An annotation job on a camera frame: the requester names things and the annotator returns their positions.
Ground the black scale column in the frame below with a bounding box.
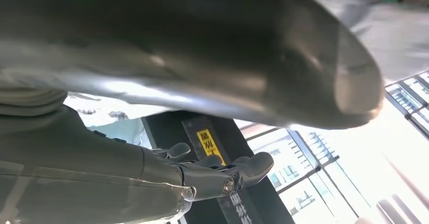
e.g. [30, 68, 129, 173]
[141, 110, 295, 224]

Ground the black and yellow column label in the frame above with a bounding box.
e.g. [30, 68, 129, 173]
[182, 117, 255, 224]

